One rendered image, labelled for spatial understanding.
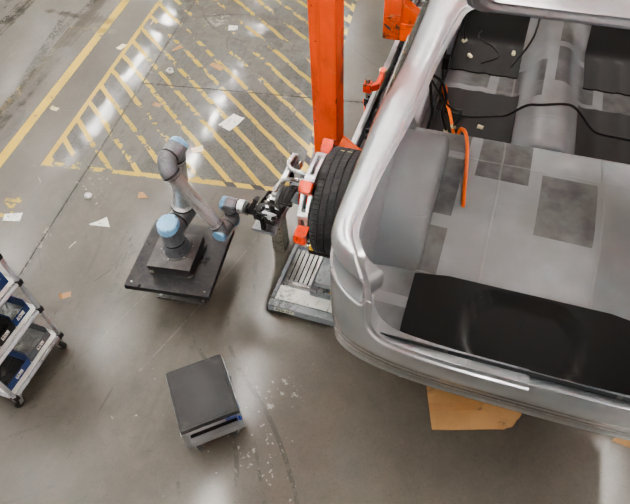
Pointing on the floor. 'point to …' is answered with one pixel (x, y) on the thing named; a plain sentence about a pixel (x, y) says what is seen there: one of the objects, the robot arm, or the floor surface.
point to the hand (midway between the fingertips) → (275, 211)
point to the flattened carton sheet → (466, 413)
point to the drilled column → (281, 237)
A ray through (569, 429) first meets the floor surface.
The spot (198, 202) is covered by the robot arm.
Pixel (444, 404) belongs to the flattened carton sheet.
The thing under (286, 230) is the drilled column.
